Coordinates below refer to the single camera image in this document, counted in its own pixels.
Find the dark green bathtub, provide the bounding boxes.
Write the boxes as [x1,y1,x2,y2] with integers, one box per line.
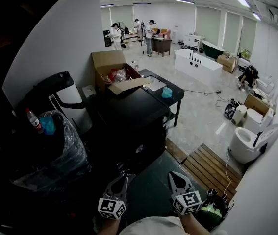
[202,40,225,60]

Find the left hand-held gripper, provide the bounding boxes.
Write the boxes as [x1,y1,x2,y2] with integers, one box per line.
[97,174,130,220]

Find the pink sofa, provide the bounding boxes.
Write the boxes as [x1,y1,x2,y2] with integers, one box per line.
[157,28,171,39]

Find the white smart toilet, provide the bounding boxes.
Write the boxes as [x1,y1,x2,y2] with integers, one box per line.
[228,123,278,165]

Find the plain white toilet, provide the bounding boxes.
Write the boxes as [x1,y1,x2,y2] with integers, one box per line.
[242,108,264,135]

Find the black sink table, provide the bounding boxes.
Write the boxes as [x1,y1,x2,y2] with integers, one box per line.
[138,69,185,127]

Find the white vanity cabinet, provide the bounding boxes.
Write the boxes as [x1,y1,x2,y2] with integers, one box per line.
[184,34,205,51]

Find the steel sink basin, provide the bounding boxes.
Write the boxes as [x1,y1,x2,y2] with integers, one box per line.
[143,75,167,92]

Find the closed cardboard box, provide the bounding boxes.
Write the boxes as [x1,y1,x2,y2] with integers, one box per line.
[217,54,237,73]

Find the red label water bottle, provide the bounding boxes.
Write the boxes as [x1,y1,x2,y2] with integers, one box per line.
[25,108,44,134]

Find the person's left forearm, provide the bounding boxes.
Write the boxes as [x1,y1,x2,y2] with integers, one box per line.
[101,218,120,235]

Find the brown wooden board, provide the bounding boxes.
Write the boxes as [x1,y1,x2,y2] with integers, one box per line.
[165,137,188,164]

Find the red plastic item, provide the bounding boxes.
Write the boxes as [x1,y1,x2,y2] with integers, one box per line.
[104,69,119,83]

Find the black white appliance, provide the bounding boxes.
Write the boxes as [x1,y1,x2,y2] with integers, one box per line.
[33,71,93,132]

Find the brown wooden desk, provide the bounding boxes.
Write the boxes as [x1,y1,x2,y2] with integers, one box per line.
[151,37,173,57]

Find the black standing fan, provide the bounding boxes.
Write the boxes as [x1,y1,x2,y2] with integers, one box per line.
[118,21,132,49]

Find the tall open cardboard box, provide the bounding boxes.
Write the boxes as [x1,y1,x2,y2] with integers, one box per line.
[243,94,275,128]

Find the plastic-wrapped black appliance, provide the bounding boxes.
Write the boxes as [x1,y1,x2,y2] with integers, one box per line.
[11,110,93,193]

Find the black green device with cables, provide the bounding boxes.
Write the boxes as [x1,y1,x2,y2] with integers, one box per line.
[197,188,231,231]

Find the black cabinet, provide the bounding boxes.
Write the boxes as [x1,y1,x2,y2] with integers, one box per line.
[103,29,112,47]

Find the small white box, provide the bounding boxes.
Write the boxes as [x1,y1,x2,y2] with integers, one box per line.
[82,84,97,99]

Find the white cable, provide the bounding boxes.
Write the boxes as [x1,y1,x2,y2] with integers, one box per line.
[223,147,231,196]

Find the black floor cable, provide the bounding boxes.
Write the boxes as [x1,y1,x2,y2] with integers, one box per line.
[182,88,222,95]

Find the white water dispenser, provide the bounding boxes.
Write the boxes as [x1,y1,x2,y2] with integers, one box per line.
[172,24,180,44]

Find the grey window blind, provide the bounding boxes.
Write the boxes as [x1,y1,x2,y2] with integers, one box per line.
[239,16,257,60]
[223,11,240,54]
[195,6,222,46]
[110,5,134,30]

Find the person's right forearm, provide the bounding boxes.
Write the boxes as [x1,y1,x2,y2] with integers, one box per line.
[177,213,209,235]

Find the wooden slat platform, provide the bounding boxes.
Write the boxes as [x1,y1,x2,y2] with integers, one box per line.
[182,143,243,202]

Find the person's white shirt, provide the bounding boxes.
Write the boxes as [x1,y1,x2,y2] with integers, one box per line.
[118,216,212,235]

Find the dark grey washing machine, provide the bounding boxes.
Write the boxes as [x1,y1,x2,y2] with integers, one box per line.
[89,88,171,173]

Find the large open cardboard box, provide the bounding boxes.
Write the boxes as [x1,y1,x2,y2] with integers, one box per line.
[91,50,153,96]

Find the white bathtub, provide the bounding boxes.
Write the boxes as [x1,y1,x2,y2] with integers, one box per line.
[174,49,223,87]

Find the small white bin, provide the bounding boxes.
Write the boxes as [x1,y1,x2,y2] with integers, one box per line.
[231,104,248,126]

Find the black round device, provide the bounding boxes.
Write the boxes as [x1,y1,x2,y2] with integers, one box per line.
[224,99,242,119]

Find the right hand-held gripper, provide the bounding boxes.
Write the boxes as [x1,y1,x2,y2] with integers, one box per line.
[168,171,202,215]

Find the clear plastic packaging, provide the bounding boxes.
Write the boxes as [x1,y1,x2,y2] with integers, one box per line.
[115,69,134,82]

